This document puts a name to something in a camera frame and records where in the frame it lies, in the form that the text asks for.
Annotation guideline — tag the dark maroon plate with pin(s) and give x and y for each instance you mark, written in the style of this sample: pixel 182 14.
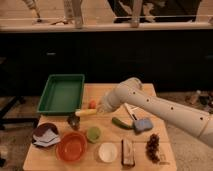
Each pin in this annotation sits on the dark maroon plate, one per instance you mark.
pixel 41 129

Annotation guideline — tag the purple grape bunch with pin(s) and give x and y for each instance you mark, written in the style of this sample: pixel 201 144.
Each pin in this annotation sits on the purple grape bunch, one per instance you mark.
pixel 152 148

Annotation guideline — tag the white bowl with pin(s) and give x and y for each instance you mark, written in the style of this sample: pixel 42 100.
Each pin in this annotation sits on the white bowl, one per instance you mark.
pixel 107 152

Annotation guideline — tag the orange fruit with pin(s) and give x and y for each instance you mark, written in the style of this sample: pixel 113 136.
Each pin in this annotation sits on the orange fruit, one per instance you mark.
pixel 92 104

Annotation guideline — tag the metal cup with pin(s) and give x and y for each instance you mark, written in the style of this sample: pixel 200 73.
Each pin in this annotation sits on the metal cup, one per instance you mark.
pixel 74 122

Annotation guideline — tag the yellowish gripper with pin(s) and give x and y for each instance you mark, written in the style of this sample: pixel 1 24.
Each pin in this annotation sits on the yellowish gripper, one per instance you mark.
pixel 100 109

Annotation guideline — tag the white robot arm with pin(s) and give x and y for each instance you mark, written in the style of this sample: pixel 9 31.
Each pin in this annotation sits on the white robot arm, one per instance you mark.
pixel 197 123

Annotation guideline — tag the small green cup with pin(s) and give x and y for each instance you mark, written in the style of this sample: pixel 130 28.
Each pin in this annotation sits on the small green cup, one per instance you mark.
pixel 93 134

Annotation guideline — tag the green plastic tray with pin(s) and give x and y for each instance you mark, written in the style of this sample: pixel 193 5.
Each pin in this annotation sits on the green plastic tray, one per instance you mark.
pixel 62 94

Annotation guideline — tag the white grey cloth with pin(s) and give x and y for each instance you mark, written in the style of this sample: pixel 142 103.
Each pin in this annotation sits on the white grey cloth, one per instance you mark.
pixel 47 139

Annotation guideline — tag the orange bowl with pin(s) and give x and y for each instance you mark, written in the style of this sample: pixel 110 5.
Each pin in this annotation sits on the orange bowl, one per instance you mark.
pixel 72 147

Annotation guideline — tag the yellow banana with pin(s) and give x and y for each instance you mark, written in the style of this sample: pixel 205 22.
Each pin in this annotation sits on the yellow banana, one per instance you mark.
pixel 85 112

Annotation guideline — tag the blue sponge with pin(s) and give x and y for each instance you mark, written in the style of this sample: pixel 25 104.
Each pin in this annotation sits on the blue sponge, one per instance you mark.
pixel 142 125

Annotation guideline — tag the green cucumber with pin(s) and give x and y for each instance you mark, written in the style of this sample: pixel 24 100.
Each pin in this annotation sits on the green cucumber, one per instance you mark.
pixel 121 124

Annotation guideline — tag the brown chocolate bar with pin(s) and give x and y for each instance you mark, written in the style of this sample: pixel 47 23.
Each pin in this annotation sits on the brown chocolate bar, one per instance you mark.
pixel 127 157

